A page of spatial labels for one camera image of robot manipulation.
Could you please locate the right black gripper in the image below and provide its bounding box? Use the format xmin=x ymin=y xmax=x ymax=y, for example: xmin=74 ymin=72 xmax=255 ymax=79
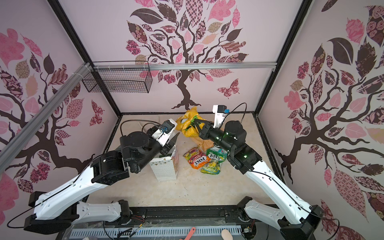
xmin=195 ymin=118 xmax=235 ymax=156

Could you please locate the yellow snack packet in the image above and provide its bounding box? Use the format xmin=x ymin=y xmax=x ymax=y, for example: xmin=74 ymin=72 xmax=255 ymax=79
xmin=176 ymin=107 xmax=203 ymax=138

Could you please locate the orange-brown snack bag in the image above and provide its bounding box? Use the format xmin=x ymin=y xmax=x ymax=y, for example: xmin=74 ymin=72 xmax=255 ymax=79
xmin=191 ymin=137 xmax=214 ymax=152

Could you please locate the white patterned paper gift bag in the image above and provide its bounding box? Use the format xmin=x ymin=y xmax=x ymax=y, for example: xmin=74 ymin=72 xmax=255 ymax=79
xmin=149 ymin=145 xmax=179 ymax=182

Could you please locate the orange candy snack packet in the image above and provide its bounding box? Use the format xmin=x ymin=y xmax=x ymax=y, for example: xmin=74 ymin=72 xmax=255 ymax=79
xmin=183 ymin=148 xmax=211 ymax=170

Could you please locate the green snack packet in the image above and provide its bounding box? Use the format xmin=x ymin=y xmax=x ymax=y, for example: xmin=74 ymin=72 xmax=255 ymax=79
xmin=200 ymin=147 xmax=228 ymax=175

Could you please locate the teal pink snack packet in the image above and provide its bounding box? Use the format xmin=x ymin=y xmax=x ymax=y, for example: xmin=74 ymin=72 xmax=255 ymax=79
xmin=213 ymin=146 xmax=227 ymax=154

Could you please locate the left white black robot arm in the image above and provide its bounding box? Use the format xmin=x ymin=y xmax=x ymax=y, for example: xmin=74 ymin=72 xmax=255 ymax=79
xmin=24 ymin=132 xmax=178 ymax=235

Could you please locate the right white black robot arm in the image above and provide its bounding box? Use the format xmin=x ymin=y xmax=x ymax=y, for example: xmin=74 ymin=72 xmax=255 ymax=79
xmin=193 ymin=119 xmax=324 ymax=240

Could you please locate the beige oval object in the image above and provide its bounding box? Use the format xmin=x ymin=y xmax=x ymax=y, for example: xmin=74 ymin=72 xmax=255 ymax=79
xmin=221 ymin=229 xmax=233 ymax=240

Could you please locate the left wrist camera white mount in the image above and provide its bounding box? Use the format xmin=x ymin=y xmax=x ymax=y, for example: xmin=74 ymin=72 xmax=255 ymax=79
xmin=152 ymin=119 xmax=177 ymax=147

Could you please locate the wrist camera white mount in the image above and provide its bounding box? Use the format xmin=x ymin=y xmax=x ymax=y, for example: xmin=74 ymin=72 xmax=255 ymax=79
xmin=213 ymin=105 xmax=230 ymax=129
xmin=152 ymin=119 xmax=177 ymax=147

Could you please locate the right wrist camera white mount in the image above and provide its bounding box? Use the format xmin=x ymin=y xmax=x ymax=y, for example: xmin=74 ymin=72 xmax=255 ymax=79
xmin=213 ymin=105 xmax=230 ymax=129

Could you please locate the black wire mesh basket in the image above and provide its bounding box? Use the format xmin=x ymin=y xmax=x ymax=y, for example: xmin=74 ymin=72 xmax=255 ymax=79
xmin=82 ymin=60 xmax=153 ymax=94

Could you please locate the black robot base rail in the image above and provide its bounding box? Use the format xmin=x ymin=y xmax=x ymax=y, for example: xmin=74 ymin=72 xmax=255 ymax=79
xmin=56 ymin=205 xmax=283 ymax=240

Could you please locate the grey slotted cable duct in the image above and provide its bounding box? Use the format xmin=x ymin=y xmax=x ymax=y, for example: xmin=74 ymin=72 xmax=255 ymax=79
xmin=65 ymin=226 xmax=242 ymax=240

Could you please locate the pink plastic tool handle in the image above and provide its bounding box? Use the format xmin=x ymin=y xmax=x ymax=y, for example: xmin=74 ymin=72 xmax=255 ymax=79
xmin=180 ymin=227 xmax=196 ymax=240

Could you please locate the horizontal aluminium rail back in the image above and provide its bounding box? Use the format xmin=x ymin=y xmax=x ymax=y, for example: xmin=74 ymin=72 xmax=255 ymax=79
xmin=93 ymin=61 xmax=277 ymax=71

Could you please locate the diagonal aluminium rail left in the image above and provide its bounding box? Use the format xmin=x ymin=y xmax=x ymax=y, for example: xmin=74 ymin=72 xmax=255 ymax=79
xmin=1 ymin=63 xmax=92 ymax=173

